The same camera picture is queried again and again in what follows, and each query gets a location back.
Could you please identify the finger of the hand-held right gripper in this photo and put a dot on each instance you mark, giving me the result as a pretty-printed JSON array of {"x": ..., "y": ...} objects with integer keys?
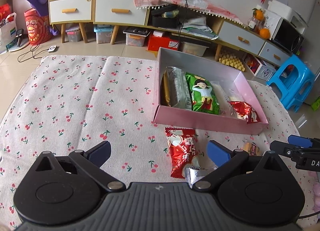
[
  {"x": 300, "y": 140},
  {"x": 283, "y": 148}
]

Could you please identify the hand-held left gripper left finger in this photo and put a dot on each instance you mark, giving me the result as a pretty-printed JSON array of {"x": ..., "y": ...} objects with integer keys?
[{"x": 100, "y": 152}]

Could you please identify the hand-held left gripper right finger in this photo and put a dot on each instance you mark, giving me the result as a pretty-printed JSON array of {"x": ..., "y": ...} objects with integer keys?
[{"x": 217, "y": 153}]

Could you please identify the beige wafer packet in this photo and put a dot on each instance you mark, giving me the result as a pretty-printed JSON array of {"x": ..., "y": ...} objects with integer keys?
[{"x": 252, "y": 148}]

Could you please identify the pale blue white snack packet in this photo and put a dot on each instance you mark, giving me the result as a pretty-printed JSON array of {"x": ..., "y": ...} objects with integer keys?
[{"x": 193, "y": 176}]

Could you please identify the large red white snack packet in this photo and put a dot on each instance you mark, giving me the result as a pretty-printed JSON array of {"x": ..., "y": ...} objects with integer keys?
[{"x": 181, "y": 153}]

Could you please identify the pink cardboard box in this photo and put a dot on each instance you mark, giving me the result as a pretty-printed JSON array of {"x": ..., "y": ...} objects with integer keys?
[{"x": 195, "y": 123}]

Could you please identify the small red foil snack packet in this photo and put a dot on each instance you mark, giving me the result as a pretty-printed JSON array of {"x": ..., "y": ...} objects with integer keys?
[{"x": 246, "y": 112}]

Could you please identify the green snack packet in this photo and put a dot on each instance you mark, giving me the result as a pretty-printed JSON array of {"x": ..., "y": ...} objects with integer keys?
[{"x": 203, "y": 96}]

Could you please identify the grey silver snack packet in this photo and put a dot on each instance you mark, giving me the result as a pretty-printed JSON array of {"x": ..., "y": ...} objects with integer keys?
[{"x": 178, "y": 88}]

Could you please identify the golden brown snack packet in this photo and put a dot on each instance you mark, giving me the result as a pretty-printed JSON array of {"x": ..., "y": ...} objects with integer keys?
[{"x": 165, "y": 88}]

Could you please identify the person's right forearm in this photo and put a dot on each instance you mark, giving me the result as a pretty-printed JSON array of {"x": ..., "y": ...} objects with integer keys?
[{"x": 315, "y": 183}]

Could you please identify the cherry print cloth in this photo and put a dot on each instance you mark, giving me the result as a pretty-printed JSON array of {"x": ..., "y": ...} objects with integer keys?
[{"x": 75, "y": 111}]

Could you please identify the blue plastic stool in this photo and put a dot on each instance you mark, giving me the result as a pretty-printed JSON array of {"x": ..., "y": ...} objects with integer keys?
[{"x": 292, "y": 76}]

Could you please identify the white printed toy box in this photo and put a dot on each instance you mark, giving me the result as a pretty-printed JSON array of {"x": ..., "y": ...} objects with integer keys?
[{"x": 262, "y": 71}]

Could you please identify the yellow egg tray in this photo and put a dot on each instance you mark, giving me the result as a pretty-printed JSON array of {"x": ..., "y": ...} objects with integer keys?
[{"x": 232, "y": 62}]

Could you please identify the white cabinet drawer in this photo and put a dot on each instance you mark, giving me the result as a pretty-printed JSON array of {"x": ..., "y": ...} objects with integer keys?
[
  {"x": 230, "y": 31},
  {"x": 60, "y": 2},
  {"x": 268, "y": 51},
  {"x": 107, "y": 18}
]

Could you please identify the black white microwave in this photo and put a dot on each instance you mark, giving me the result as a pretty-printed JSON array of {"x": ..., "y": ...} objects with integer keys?
[{"x": 287, "y": 38}]

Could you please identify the orange fruit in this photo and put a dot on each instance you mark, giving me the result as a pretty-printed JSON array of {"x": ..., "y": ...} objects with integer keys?
[
  {"x": 265, "y": 33},
  {"x": 258, "y": 14}
]

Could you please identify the small white floor device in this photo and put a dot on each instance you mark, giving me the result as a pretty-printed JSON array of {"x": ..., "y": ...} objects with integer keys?
[{"x": 53, "y": 49}]

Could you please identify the blue lid storage bin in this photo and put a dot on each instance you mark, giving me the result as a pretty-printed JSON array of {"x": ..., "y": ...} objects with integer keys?
[{"x": 103, "y": 35}]

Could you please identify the small clear storage bin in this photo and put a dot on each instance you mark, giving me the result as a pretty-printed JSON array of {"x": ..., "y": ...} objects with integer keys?
[{"x": 73, "y": 35}]

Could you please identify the clear bin with black lid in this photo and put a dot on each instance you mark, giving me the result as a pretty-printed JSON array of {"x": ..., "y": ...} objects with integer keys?
[{"x": 136, "y": 37}]

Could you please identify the red shoe box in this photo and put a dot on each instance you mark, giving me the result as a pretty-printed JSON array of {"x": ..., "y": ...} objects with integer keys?
[{"x": 160, "y": 43}]

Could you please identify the pile of white papers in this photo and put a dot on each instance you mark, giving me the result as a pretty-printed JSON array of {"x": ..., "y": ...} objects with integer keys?
[{"x": 200, "y": 28}]

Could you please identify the glass jar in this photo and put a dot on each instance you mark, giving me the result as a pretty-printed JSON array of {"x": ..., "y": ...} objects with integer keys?
[{"x": 253, "y": 22}]

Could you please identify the white round base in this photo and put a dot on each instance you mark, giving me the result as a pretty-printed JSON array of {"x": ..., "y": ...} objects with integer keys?
[{"x": 25, "y": 46}]

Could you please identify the small white box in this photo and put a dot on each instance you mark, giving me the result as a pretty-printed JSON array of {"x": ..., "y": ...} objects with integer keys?
[{"x": 160, "y": 33}]

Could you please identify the white foam box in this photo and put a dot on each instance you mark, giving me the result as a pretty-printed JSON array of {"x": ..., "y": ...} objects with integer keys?
[{"x": 280, "y": 9}]

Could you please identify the red printed gift bag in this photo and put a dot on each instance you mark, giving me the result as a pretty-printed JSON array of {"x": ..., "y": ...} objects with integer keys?
[{"x": 37, "y": 27}]

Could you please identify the black open case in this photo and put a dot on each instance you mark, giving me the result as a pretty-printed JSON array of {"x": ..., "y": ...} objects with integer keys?
[{"x": 165, "y": 22}]

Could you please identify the black handheld device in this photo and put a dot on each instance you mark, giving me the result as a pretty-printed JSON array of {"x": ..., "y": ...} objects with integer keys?
[{"x": 19, "y": 36}]

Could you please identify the teal yellow pouch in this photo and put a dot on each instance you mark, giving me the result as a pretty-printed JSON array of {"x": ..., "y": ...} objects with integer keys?
[{"x": 170, "y": 14}]

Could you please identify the white shopping bag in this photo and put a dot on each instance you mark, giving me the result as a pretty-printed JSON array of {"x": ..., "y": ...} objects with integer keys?
[{"x": 6, "y": 36}]

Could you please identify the red shopping bag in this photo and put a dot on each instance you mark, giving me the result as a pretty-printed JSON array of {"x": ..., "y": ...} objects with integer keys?
[{"x": 3, "y": 11}]

